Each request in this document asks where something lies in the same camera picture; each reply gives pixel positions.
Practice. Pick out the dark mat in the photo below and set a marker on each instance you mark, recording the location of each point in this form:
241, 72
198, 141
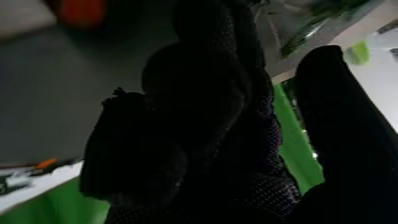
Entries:
65, 93

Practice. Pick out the green sprig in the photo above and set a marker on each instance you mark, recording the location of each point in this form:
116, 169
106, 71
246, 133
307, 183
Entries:
308, 30

